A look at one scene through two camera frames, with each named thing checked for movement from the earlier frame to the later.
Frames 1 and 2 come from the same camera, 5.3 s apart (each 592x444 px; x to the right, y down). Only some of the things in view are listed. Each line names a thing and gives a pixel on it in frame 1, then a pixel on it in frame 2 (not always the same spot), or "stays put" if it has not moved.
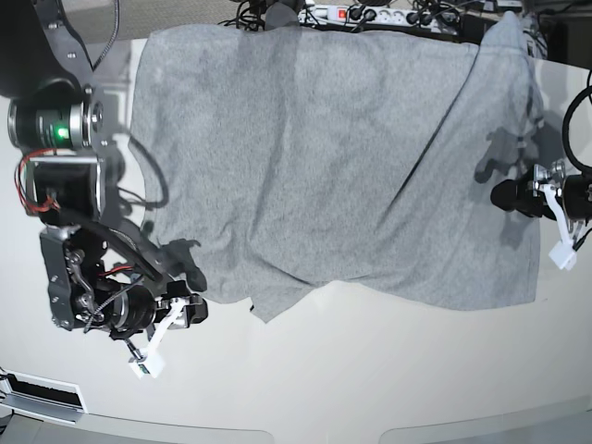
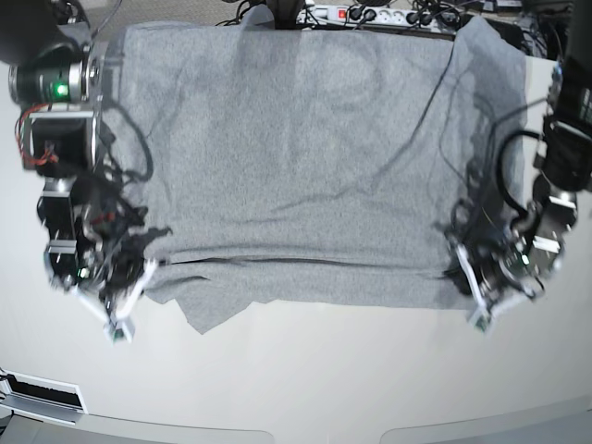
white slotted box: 41,398 stays put
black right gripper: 528,197 to 497,252
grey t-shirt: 290,157 stays put
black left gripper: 137,308 to 114,265
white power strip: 372,15 stays put
